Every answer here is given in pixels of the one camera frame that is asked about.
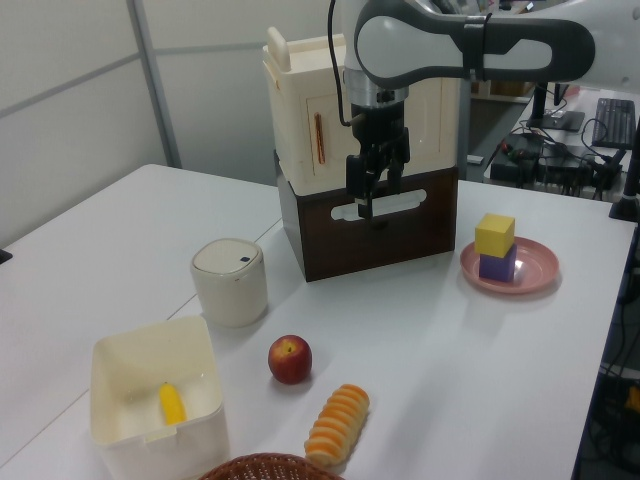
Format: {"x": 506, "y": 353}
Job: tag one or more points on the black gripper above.
{"x": 377, "y": 122}

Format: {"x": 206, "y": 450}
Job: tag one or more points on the yellow cube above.
{"x": 492, "y": 235}

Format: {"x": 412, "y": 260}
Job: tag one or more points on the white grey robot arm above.
{"x": 400, "y": 40}

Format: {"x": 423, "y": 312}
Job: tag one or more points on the purple cube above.
{"x": 495, "y": 269}

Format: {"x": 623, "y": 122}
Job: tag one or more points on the dark brown wooden box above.
{"x": 350, "y": 250}

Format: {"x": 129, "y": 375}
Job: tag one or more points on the cream toy cabinet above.
{"x": 300, "y": 75}

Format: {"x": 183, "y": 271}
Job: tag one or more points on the pink plate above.
{"x": 539, "y": 265}

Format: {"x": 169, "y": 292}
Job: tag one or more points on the black monitor stand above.
{"x": 555, "y": 120}

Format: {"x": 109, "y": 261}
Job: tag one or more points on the white lidded bin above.
{"x": 227, "y": 290}

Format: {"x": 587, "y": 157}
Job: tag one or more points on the red apple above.
{"x": 290, "y": 361}

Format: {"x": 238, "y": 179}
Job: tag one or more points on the black keyboard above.
{"x": 614, "y": 122}

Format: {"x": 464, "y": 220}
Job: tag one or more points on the black pole clamp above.
{"x": 625, "y": 207}

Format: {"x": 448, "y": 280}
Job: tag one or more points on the long orange striped bread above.
{"x": 337, "y": 425}

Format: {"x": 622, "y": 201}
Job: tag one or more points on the yellow banana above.
{"x": 172, "y": 405}

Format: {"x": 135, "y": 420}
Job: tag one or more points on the brown wicker basket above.
{"x": 270, "y": 467}

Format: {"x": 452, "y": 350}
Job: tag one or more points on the cream open plastic container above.
{"x": 165, "y": 450}

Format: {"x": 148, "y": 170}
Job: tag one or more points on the black flat object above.
{"x": 4, "y": 257}

